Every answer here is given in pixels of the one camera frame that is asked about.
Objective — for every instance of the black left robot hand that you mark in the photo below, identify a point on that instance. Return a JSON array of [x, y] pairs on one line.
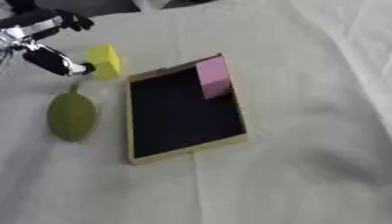
[[46, 59]]

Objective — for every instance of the tan box with black inside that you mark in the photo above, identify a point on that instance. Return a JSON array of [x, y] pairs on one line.
[[184, 116]]

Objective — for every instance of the yellow block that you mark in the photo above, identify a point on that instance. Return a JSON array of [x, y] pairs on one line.
[[104, 59]]

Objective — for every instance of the green leaf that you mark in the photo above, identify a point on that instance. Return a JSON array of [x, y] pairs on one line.
[[71, 116]]

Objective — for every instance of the pink block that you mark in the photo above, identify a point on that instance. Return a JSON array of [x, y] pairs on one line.
[[213, 77]]

